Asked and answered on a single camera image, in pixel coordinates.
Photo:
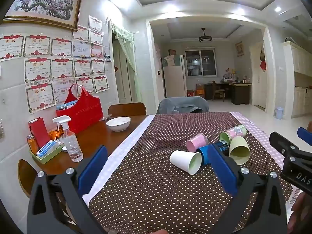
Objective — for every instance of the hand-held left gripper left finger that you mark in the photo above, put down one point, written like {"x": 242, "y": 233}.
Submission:
{"x": 93, "y": 173}

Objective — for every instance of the framed blossom painting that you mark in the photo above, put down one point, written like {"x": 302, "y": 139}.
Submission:
{"x": 46, "y": 3}

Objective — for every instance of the red paper packet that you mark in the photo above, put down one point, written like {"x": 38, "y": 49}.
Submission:
{"x": 39, "y": 132}

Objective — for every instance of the blue tissue pack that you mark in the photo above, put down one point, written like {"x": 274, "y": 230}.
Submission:
{"x": 48, "y": 148}

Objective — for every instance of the light blue bin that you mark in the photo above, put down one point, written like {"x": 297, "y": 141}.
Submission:
{"x": 279, "y": 113}

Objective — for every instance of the white paper cup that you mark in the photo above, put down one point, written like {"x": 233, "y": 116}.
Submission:
{"x": 186, "y": 162}

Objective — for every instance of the group of wall certificates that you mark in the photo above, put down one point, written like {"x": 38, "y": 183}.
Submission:
{"x": 61, "y": 65}

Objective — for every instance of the light green paper cup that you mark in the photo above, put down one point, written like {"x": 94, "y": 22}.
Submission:
{"x": 240, "y": 150}

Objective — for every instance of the orange snack bag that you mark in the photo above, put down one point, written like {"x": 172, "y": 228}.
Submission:
{"x": 56, "y": 134}

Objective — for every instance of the pink paper cup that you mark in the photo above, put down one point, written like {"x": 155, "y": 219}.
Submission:
{"x": 197, "y": 143}

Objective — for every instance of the ceiling fan lamp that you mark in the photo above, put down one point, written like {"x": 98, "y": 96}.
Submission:
{"x": 205, "y": 38}

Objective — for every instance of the window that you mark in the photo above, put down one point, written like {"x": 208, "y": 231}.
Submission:
{"x": 200, "y": 63}

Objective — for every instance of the chair with grey jacket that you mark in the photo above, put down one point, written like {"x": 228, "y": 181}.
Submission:
{"x": 182, "y": 103}

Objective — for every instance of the white refrigerator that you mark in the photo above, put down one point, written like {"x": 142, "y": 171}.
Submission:
{"x": 173, "y": 80}

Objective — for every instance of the brown polka dot tablecloth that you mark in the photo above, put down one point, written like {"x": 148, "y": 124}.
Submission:
{"x": 151, "y": 187}

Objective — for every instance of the white door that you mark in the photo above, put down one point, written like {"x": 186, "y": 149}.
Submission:
{"x": 258, "y": 87}

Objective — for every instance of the green tray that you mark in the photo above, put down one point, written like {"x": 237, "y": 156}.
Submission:
{"x": 48, "y": 158}

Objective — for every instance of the green door curtain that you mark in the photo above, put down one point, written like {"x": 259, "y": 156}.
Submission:
{"x": 129, "y": 51}

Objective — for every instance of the dark wooden desk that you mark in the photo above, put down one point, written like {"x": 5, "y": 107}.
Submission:
{"x": 240, "y": 93}

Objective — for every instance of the orange bottle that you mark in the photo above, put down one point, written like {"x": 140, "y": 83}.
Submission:
{"x": 33, "y": 145}

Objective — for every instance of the red door ornament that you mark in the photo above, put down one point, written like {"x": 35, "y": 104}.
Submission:
{"x": 262, "y": 64}

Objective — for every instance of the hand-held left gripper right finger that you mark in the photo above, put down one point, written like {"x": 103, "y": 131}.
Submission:
{"x": 221, "y": 173}

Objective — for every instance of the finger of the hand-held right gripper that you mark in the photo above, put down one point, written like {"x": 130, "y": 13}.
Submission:
{"x": 280, "y": 141}
{"x": 304, "y": 133}

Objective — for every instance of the white cloth strip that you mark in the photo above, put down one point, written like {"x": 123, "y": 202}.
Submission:
{"x": 126, "y": 141}

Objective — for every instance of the wooden table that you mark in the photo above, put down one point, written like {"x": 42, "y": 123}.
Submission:
{"x": 97, "y": 134}

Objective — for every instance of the wooden desk chair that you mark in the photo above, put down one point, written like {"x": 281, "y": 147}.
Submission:
{"x": 217, "y": 91}

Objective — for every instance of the dark blue printed cup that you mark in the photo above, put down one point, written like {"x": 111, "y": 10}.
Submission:
{"x": 223, "y": 146}

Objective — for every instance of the red felt bag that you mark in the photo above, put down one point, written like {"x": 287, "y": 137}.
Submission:
{"x": 82, "y": 112}

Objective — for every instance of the orange cardboard boxes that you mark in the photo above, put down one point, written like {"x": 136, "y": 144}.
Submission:
{"x": 196, "y": 91}

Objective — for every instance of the white cabinets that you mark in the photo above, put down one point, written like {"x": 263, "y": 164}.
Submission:
{"x": 298, "y": 78}

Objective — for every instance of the framed wall picture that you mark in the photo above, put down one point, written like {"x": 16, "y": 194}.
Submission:
{"x": 239, "y": 48}

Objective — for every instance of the green and pink printed cup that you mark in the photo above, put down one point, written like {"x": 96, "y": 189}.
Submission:
{"x": 232, "y": 133}

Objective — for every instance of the person's right hand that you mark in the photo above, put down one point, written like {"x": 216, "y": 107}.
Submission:
{"x": 301, "y": 210}

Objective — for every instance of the clear spray bottle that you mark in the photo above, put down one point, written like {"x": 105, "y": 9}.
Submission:
{"x": 72, "y": 146}

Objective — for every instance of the white ceramic bowl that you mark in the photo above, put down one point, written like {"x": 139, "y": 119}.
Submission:
{"x": 118, "y": 123}

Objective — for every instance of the blue paper cup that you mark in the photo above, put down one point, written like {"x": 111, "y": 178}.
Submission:
{"x": 206, "y": 154}

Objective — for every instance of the pink checked tablecloth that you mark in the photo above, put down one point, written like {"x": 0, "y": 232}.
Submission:
{"x": 262, "y": 131}

